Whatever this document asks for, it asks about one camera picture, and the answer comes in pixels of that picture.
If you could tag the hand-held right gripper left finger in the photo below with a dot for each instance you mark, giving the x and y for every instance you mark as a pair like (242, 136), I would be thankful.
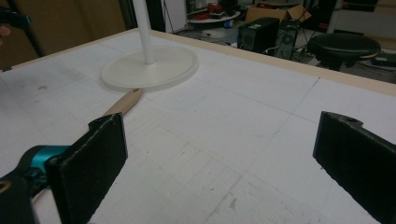
(87, 168)

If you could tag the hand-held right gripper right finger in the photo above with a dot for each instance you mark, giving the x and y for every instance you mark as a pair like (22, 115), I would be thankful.
(358, 158)

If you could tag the black stand leg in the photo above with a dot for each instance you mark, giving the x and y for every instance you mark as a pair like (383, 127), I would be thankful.
(35, 42)

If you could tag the brown cardboard board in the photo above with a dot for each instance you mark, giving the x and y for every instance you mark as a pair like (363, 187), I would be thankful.
(77, 25)

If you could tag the black round stool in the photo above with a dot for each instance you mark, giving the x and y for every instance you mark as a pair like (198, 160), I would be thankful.
(342, 48)

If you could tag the white round lamp stand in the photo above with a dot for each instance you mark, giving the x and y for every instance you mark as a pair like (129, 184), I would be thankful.
(155, 73)

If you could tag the black computer tower with fan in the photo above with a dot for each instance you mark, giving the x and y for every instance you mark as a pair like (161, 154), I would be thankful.
(288, 40)

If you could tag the white desk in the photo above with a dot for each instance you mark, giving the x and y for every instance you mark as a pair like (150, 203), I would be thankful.
(361, 20)

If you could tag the white cabinet panel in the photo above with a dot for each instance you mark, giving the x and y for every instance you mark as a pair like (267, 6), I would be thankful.
(174, 14)

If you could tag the open cardboard box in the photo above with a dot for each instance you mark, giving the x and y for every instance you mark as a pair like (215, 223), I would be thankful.
(267, 12)

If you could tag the white round side table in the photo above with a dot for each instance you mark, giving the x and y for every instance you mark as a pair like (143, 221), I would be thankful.
(214, 26)

